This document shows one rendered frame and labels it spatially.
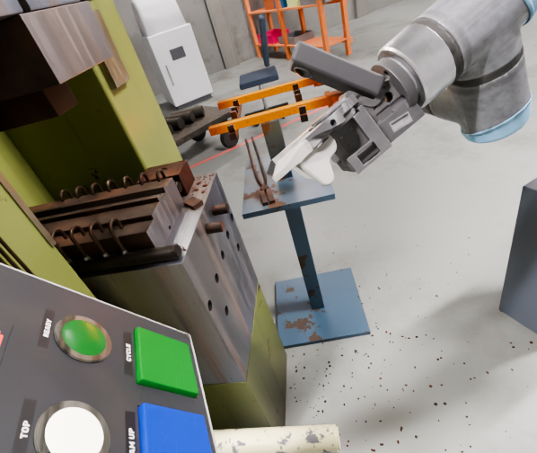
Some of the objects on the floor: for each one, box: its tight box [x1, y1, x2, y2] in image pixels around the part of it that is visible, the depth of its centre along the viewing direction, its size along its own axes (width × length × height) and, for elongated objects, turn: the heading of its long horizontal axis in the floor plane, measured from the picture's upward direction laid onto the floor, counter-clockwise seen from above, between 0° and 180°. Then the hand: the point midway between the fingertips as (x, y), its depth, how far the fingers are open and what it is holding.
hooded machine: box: [131, 0, 213, 110], centre depth 517 cm, size 75×66×146 cm
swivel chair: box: [239, 14, 288, 127], centre depth 376 cm, size 56×54×97 cm
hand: (265, 173), depth 46 cm, fingers open, 14 cm apart
